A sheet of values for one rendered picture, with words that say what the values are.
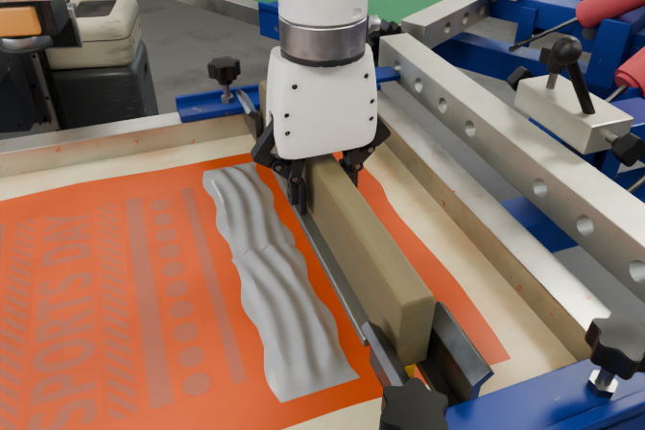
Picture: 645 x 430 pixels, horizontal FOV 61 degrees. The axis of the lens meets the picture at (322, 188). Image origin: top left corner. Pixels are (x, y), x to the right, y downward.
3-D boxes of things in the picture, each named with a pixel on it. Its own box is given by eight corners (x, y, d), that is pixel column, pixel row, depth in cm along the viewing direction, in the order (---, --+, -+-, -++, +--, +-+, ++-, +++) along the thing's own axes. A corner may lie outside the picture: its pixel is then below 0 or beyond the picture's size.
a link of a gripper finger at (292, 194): (296, 144, 55) (298, 198, 59) (265, 150, 54) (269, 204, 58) (306, 160, 53) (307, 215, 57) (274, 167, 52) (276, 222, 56)
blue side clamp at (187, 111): (187, 155, 78) (179, 110, 74) (181, 137, 82) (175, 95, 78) (379, 120, 87) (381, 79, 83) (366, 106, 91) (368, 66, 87)
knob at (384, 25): (373, 76, 91) (376, 33, 87) (360, 63, 95) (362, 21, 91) (414, 70, 93) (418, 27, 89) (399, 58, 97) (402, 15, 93)
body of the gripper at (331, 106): (359, 15, 52) (355, 120, 59) (254, 28, 49) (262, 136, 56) (394, 42, 46) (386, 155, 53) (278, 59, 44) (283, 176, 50)
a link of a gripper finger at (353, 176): (366, 131, 57) (363, 184, 61) (337, 136, 56) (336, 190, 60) (379, 147, 55) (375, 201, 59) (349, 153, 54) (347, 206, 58)
